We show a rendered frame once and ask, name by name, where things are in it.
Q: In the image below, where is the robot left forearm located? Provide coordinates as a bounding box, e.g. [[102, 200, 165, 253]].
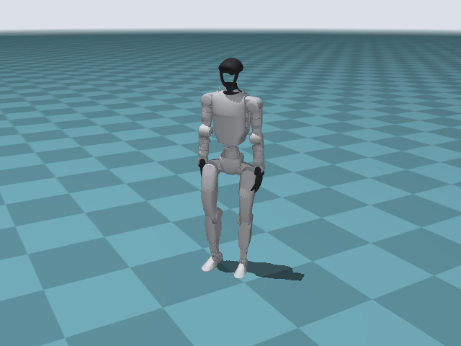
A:
[[252, 133, 265, 173]]

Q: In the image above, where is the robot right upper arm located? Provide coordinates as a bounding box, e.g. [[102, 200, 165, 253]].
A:
[[199, 92, 214, 137]]

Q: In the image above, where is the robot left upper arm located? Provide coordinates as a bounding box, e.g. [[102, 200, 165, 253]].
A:
[[245, 96, 263, 144]]

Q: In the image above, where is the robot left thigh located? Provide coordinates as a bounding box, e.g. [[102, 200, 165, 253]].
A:
[[238, 162, 256, 226]]

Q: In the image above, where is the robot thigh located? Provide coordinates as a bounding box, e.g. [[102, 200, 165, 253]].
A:
[[201, 159, 223, 223], [238, 162, 256, 226]]

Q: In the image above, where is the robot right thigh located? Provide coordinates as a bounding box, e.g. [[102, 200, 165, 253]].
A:
[[201, 159, 223, 223]]

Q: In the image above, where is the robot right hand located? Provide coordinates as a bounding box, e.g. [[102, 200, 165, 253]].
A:
[[198, 159, 206, 176]]

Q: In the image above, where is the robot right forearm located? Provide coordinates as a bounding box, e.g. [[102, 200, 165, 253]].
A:
[[198, 128, 210, 163]]

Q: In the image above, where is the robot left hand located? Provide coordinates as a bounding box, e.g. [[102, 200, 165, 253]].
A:
[[251, 167, 264, 193]]

